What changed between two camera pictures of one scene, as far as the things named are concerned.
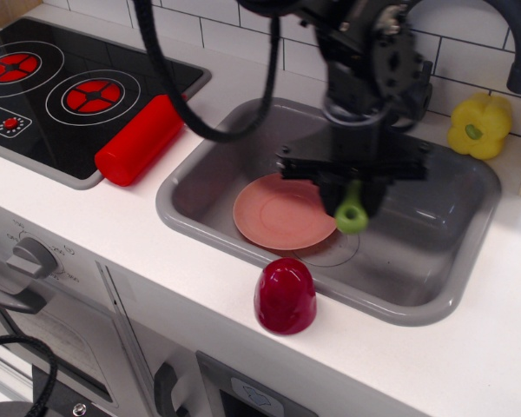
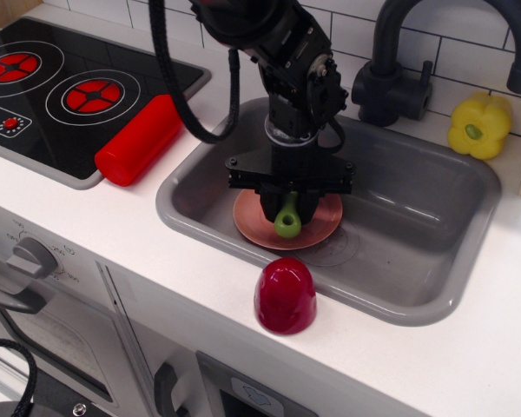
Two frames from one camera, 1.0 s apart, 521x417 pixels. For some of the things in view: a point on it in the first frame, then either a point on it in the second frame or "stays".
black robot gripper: x=371 y=151 -> x=275 y=171
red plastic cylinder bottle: x=132 y=154 stays
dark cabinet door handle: x=164 y=380 stays
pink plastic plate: x=283 y=213 stays
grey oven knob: x=34 y=257 stays
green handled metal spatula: x=352 y=216 -> x=293 y=229
